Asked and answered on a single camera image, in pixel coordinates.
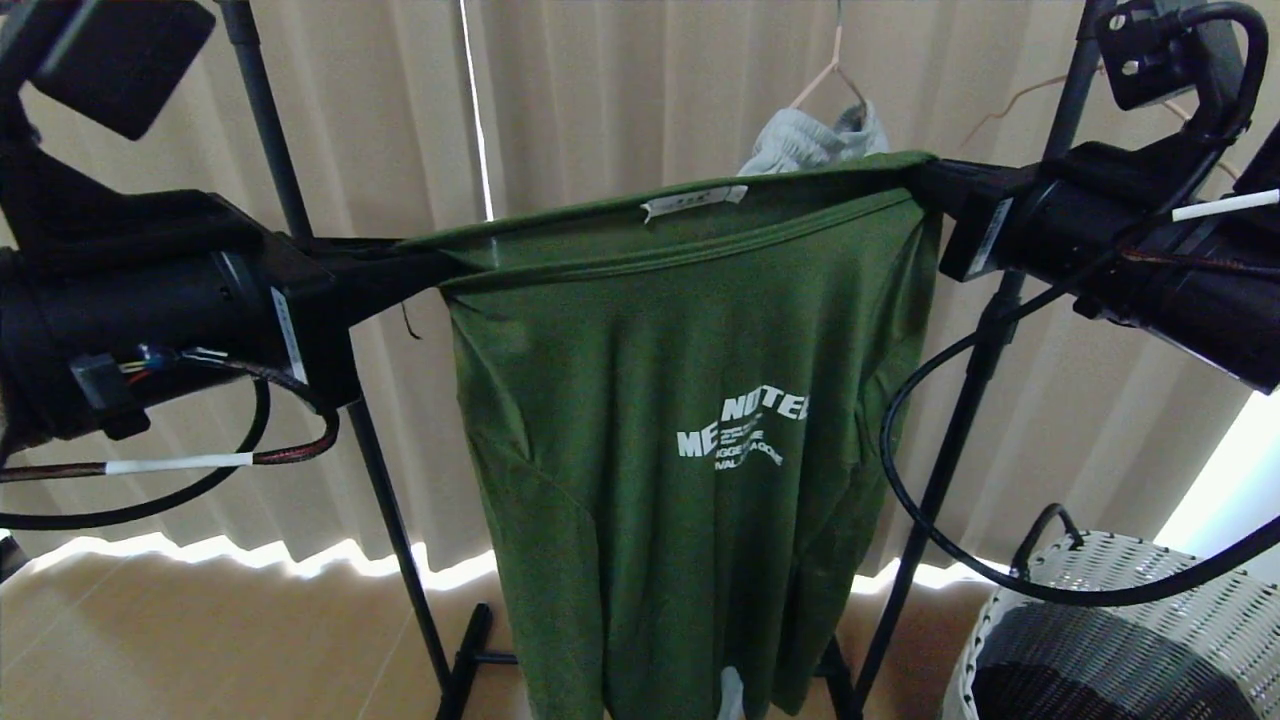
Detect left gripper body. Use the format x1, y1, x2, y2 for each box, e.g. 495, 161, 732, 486
0, 235, 364, 442

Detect white laundry basket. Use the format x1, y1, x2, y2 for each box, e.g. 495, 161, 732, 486
940, 505, 1280, 720

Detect pink clothes hanger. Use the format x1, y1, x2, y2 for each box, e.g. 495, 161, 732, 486
789, 0, 867, 111
958, 65, 1241, 183

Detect green garment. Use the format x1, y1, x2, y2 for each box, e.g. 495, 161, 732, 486
400, 150, 943, 720

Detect black cable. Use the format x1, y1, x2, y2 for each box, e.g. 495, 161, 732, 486
880, 0, 1280, 609
0, 378, 272, 532

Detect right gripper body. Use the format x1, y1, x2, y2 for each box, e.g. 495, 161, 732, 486
940, 180, 1141, 296

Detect pale grey shorts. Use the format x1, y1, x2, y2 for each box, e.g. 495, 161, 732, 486
720, 100, 891, 720

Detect black clothes rack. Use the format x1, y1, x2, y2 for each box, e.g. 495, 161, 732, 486
213, 0, 1121, 720

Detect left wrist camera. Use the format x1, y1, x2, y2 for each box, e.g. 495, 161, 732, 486
0, 0, 263, 251

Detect beige curtain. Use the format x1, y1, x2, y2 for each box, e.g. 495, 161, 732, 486
0, 0, 1280, 581

